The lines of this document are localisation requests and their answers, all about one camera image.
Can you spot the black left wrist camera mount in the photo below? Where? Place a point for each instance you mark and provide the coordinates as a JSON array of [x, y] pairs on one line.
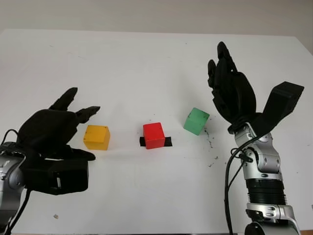
[[68, 176]]

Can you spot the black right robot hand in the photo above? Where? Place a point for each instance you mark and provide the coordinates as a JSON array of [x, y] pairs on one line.
[[236, 95]]

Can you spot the black tape strip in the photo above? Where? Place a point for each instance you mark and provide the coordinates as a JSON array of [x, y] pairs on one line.
[[168, 142]]

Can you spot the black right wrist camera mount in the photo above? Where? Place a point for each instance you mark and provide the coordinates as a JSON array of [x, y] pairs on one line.
[[281, 102]]

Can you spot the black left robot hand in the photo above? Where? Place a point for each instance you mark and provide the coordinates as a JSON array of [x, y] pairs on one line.
[[49, 129]]

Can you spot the yellow cube block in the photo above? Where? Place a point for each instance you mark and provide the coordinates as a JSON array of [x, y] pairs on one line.
[[95, 138]]

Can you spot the red cube block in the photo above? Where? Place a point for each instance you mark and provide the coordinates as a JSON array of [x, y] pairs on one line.
[[152, 135]]

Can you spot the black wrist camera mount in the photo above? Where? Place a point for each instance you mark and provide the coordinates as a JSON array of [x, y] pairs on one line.
[[68, 176], [281, 102]]

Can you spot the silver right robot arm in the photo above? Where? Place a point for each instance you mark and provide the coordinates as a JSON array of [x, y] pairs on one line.
[[265, 169]]

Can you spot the green cube block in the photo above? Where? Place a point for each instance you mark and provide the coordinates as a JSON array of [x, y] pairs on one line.
[[195, 121]]

